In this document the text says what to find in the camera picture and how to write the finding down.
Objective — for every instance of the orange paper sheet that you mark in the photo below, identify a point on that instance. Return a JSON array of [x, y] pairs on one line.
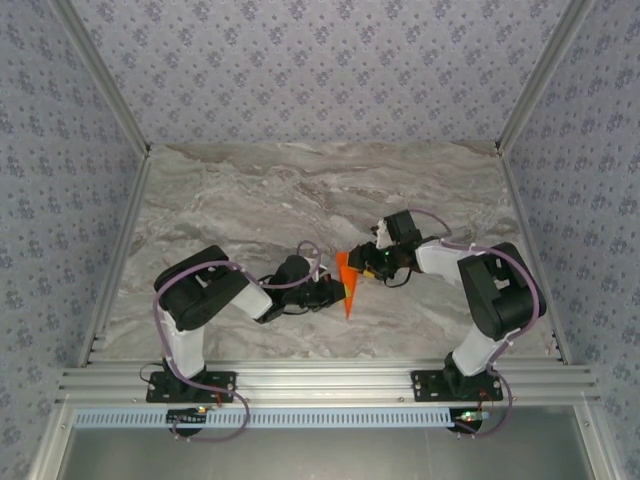
[[351, 274]]

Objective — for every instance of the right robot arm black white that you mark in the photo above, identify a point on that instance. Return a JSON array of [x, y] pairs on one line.
[[500, 300]]

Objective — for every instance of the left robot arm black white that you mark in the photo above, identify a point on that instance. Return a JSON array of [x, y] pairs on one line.
[[200, 295]]

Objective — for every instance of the grey metal sheet panel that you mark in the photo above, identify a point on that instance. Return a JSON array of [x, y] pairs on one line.
[[325, 455]]

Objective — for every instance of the aluminium cross beam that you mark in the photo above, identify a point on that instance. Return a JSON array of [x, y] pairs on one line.
[[325, 382]]

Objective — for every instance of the black controller board with LED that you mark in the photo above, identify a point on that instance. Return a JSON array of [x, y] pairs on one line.
[[187, 417], [467, 420]]

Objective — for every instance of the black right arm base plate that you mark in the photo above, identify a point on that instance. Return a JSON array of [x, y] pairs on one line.
[[427, 387]]

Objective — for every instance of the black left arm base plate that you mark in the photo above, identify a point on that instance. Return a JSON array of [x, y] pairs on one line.
[[220, 387]]

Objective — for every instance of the aluminium table side rail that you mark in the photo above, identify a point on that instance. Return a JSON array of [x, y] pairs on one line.
[[119, 260], [531, 260]]

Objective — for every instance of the aluminium frame post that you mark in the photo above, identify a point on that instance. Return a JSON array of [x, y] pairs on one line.
[[541, 75], [102, 75]]

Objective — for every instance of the aluminium frame leg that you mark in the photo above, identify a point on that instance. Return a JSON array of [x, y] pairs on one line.
[[597, 445], [52, 445]]

